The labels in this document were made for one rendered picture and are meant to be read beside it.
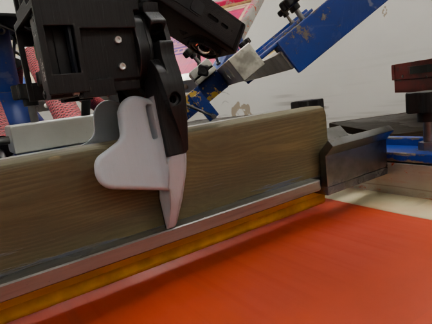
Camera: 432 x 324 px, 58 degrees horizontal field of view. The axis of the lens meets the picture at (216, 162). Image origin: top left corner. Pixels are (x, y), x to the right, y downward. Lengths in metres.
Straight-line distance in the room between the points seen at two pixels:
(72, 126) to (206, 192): 0.28
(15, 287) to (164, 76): 0.15
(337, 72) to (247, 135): 2.40
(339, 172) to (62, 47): 0.26
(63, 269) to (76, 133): 0.31
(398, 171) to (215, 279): 0.24
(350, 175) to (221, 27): 0.19
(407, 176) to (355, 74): 2.20
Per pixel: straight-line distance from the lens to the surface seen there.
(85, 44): 0.25
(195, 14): 0.30
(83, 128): 0.55
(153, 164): 0.26
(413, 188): 0.45
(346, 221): 0.38
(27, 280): 0.26
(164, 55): 0.25
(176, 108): 0.25
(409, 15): 2.45
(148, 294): 0.29
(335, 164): 0.39
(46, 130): 0.54
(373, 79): 2.56
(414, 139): 0.48
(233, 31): 0.31
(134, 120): 0.26
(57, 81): 0.24
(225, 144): 0.31
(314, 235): 0.35
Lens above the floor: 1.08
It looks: 10 degrees down
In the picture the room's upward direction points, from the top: 7 degrees counter-clockwise
